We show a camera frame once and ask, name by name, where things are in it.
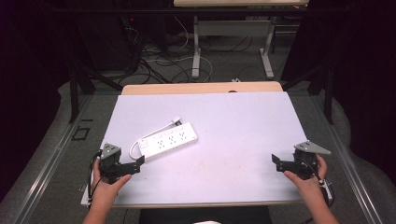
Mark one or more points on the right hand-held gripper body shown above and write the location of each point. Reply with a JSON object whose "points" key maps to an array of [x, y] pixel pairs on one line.
{"points": [[306, 158]]}

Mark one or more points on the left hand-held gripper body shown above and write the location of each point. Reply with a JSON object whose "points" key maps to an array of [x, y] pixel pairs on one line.
{"points": [[109, 158]]}

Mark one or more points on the white power strip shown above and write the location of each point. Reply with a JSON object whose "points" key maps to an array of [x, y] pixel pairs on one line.
{"points": [[169, 140]]}

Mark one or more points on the person's right hand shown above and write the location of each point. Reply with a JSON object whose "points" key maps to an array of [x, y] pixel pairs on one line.
{"points": [[306, 186]]}

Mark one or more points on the person's left hand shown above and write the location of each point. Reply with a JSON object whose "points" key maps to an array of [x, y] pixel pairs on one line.
{"points": [[107, 190]]}

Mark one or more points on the white power plug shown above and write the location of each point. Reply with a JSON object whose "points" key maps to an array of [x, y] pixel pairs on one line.
{"points": [[176, 120]]}

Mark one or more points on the white table mat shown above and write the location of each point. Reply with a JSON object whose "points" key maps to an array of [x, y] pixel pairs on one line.
{"points": [[224, 140]]}

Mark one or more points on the black metal stand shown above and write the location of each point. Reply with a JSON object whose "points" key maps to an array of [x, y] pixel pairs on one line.
{"points": [[74, 93], [323, 87]]}

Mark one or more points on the person's dark clothing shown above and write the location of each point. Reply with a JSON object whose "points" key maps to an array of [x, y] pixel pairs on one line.
{"points": [[205, 215]]}

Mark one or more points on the white-framed desk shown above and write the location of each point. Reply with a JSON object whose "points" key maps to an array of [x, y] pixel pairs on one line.
{"points": [[233, 28]]}

